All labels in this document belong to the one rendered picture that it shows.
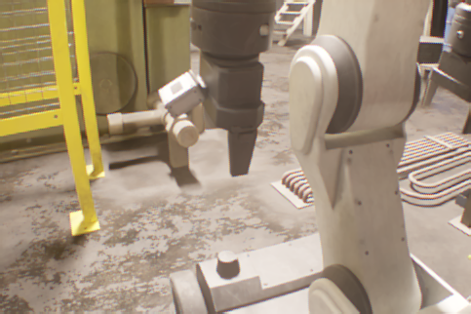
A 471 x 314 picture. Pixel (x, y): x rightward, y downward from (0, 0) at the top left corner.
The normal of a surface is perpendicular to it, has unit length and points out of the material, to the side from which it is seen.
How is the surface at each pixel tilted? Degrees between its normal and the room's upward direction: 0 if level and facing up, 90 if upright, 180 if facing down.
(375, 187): 60
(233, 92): 101
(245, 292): 45
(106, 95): 92
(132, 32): 90
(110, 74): 88
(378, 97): 89
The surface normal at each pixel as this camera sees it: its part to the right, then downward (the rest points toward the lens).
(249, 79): 0.34, 0.56
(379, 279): 0.26, -0.36
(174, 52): 0.42, 0.37
